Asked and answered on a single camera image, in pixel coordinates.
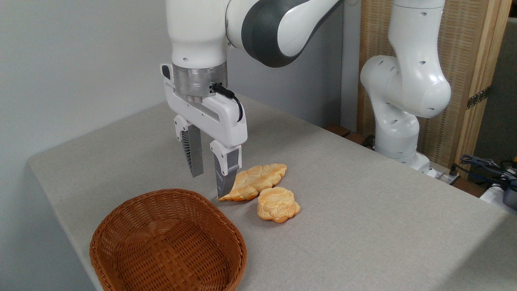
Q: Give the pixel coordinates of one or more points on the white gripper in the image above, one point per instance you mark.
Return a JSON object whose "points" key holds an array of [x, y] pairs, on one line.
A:
{"points": [[226, 117]]}

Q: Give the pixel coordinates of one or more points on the round flower-shaped bread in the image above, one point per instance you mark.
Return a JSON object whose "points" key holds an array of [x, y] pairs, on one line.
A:
{"points": [[278, 204]]}

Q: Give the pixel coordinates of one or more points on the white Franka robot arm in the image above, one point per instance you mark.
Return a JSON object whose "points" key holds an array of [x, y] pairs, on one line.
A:
{"points": [[408, 85]]}

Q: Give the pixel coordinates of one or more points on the long braided bread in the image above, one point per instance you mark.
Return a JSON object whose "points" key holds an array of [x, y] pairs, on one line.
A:
{"points": [[258, 180]]}

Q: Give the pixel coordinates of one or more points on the brown woven wicker basket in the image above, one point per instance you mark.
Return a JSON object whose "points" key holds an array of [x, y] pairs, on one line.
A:
{"points": [[161, 246]]}

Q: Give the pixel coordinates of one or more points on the black power plug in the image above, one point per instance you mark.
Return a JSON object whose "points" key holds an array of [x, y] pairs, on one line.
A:
{"points": [[454, 170]]}

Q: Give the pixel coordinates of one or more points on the black metal screen hinge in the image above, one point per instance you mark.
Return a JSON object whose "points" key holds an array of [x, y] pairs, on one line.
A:
{"points": [[478, 97]]}

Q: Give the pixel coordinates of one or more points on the wooden folding screen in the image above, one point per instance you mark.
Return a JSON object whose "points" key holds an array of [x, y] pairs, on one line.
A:
{"points": [[464, 44]]}

